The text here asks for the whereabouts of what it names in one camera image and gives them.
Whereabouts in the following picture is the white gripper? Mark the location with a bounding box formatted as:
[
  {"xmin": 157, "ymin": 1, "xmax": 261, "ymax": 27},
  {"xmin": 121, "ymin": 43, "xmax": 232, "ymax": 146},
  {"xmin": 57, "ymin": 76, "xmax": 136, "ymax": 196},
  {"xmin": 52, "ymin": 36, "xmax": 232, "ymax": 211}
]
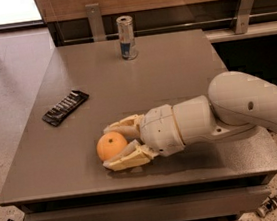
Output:
[{"xmin": 103, "ymin": 104, "xmax": 184, "ymax": 172}]

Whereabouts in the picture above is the orange fruit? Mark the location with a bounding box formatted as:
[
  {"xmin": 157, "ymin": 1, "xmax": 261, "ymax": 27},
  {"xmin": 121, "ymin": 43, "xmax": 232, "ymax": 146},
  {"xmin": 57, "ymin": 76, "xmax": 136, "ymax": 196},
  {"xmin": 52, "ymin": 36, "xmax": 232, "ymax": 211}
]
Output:
[{"xmin": 96, "ymin": 132, "xmax": 128, "ymax": 161}]

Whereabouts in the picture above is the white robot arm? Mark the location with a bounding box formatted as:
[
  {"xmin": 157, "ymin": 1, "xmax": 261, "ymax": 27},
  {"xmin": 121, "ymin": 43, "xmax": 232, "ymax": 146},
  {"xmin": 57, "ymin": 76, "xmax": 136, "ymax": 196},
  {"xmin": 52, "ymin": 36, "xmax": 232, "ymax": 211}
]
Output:
[{"xmin": 103, "ymin": 71, "xmax": 277, "ymax": 171}]

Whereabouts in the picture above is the silver blue redbull can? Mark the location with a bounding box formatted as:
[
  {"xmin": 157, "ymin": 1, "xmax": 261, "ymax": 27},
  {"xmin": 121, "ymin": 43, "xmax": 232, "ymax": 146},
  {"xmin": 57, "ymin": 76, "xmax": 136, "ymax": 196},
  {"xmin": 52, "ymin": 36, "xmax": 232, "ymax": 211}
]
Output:
[{"xmin": 116, "ymin": 15, "xmax": 138, "ymax": 60}]

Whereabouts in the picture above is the black snack bar wrapper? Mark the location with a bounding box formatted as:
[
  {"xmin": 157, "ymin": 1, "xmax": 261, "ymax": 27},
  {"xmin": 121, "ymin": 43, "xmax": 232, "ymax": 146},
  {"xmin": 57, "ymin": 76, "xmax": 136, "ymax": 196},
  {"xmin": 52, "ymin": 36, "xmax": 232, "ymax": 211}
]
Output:
[{"xmin": 42, "ymin": 90, "xmax": 89, "ymax": 127}]

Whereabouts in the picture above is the grey table drawer front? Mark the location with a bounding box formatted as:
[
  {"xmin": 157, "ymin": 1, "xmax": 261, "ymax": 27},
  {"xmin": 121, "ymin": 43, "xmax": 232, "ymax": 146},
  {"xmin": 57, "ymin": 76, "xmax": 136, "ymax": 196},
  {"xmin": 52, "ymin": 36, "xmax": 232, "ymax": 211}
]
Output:
[{"xmin": 25, "ymin": 185, "xmax": 270, "ymax": 221}]

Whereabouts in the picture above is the metal rail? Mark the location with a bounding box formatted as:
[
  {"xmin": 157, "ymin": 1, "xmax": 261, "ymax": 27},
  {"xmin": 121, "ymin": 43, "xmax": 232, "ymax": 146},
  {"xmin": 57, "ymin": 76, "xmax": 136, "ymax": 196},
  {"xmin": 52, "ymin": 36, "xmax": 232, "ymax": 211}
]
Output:
[{"xmin": 62, "ymin": 18, "xmax": 233, "ymax": 45}]

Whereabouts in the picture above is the left metal bracket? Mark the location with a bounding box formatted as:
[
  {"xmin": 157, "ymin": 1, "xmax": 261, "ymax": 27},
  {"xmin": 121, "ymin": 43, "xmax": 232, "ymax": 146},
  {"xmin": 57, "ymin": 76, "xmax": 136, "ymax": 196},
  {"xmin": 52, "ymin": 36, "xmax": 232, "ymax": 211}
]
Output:
[{"xmin": 86, "ymin": 3, "xmax": 107, "ymax": 42}]

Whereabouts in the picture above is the metal bracket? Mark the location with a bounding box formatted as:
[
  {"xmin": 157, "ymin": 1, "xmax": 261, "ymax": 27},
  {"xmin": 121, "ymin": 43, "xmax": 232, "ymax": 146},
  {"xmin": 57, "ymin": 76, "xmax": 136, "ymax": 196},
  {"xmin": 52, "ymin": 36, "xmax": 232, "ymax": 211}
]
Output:
[
  {"xmin": 233, "ymin": 0, "xmax": 255, "ymax": 35},
  {"xmin": 86, "ymin": 3, "xmax": 107, "ymax": 42}
]

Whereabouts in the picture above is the right metal bracket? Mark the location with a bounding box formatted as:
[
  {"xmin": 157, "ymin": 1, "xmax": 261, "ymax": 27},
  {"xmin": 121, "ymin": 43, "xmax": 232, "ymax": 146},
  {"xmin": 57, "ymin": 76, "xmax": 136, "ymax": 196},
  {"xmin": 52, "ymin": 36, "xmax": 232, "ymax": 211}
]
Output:
[{"xmin": 233, "ymin": 0, "xmax": 255, "ymax": 35}]

